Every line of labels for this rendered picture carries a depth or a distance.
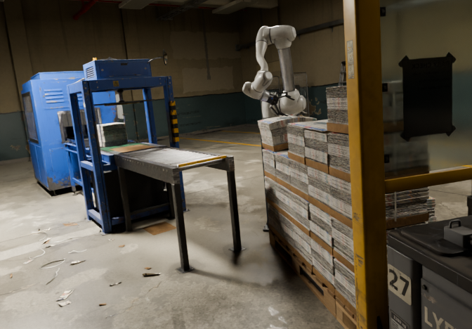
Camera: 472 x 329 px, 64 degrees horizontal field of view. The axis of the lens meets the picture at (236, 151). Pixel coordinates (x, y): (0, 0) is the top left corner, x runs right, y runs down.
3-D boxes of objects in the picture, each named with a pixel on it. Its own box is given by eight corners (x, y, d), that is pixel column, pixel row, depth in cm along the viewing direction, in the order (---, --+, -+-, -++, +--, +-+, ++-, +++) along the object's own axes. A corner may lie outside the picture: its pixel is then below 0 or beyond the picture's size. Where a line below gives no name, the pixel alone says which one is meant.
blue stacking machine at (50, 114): (133, 180, 636) (116, 55, 604) (50, 197, 562) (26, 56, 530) (106, 169, 757) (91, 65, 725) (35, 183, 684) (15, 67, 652)
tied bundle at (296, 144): (338, 152, 263) (337, 119, 259) (361, 158, 235) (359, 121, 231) (288, 158, 255) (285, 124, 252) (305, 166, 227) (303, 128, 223)
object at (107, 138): (128, 143, 464) (126, 122, 460) (105, 147, 448) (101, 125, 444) (119, 142, 495) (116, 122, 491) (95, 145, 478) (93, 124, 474)
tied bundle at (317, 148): (361, 157, 235) (359, 121, 232) (390, 166, 207) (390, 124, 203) (305, 166, 227) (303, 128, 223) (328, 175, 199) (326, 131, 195)
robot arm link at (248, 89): (256, 102, 295) (264, 95, 284) (239, 95, 291) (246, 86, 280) (259, 91, 300) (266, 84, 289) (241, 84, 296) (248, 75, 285)
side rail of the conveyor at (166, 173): (180, 183, 278) (178, 167, 276) (173, 185, 274) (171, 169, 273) (120, 164, 386) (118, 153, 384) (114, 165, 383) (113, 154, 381)
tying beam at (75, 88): (172, 84, 414) (171, 75, 413) (83, 91, 361) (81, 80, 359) (147, 88, 469) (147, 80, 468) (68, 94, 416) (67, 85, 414)
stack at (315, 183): (310, 235, 332) (304, 143, 319) (395, 304, 219) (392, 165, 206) (268, 243, 323) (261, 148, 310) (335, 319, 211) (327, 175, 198)
